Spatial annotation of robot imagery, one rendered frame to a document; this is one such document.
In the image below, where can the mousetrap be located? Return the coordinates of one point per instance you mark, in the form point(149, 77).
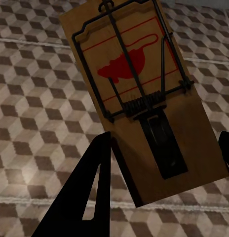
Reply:
point(144, 96)

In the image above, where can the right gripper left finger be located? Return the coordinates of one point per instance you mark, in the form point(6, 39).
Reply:
point(64, 217)

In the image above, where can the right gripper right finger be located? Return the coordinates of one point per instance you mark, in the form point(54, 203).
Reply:
point(224, 145)

